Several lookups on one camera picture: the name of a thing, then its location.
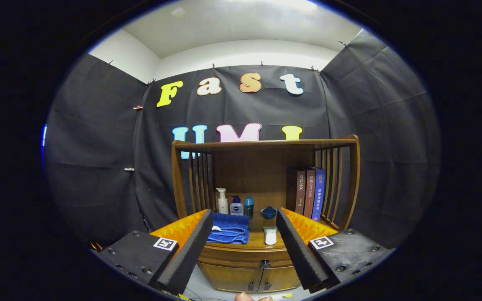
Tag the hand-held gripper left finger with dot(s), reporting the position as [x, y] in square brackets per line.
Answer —
[191, 255]

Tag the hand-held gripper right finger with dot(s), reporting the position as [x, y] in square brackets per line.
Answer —
[297, 255]

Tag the white tube with green label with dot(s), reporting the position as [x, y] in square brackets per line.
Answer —
[270, 236]

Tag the wooden cabinet door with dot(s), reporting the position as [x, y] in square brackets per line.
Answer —
[228, 276]
[280, 278]

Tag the wooden countertop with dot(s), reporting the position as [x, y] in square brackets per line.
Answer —
[257, 240]

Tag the wooden cabinet with shelf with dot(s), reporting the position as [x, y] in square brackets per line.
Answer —
[257, 167]

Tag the folded blue towel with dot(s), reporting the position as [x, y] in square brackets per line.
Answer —
[230, 228]

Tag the small blue lidded teacup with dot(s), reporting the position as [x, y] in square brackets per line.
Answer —
[269, 213]

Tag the white pump bottle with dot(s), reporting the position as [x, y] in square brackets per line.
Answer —
[222, 205]

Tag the reddish brown book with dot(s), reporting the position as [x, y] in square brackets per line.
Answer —
[309, 194]

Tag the dark brown book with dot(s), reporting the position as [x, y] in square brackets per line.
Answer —
[297, 192]

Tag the blue book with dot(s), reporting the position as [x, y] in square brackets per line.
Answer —
[318, 194]

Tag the white bottle with blue cap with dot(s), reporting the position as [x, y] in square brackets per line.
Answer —
[237, 207]

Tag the teal capped clear bottle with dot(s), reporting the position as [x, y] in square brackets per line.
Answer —
[249, 207]

